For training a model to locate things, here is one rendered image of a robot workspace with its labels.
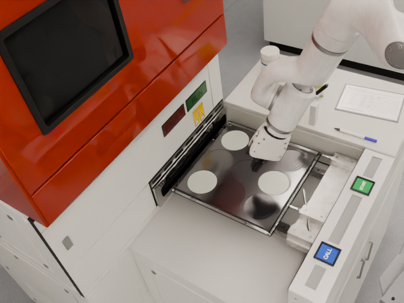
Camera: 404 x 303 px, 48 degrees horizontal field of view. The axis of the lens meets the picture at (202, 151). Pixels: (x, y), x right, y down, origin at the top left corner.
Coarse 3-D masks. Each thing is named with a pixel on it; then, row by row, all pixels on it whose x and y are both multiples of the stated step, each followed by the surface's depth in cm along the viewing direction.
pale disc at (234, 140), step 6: (228, 132) 166; (234, 132) 165; (240, 132) 165; (222, 138) 164; (228, 138) 163; (234, 138) 163; (240, 138) 163; (246, 138) 162; (222, 144) 162; (228, 144) 161; (234, 144) 161; (240, 144) 161; (246, 144) 160
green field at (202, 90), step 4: (204, 84) 152; (200, 88) 151; (204, 88) 153; (196, 92) 149; (200, 92) 152; (204, 92) 154; (192, 96) 148; (196, 96) 150; (200, 96) 152; (188, 100) 147; (192, 100) 149; (196, 100) 151; (188, 104) 148; (192, 104) 150; (188, 108) 149
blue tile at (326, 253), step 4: (324, 244) 122; (320, 248) 122; (324, 248) 121; (328, 248) 121; (332, 248) 121; (320, 252) 121; (324, 252) 121; (328, 252) 120; (332, 252) 120; (336, 252) 120; (316, 256) 120; (320, 256) 120; (324, 256) 120; (328, 256) 120; (332, 256) 120; (336, 256) 120; (328, 260) 119; (332, 260) 119
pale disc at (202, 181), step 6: (192, 174) 154; (198, 174) 153; (204, 174) 153; (210, 174) 153; (192, 180) 152; (198, 180) 152; (204, 180) 151; (210, 180) 151; (216, 180) 151; (192, 186) 150; (198, 186) 150; (204, 186) 150; (210, 186) 149; (198, 192) 148; (204, 192) 148
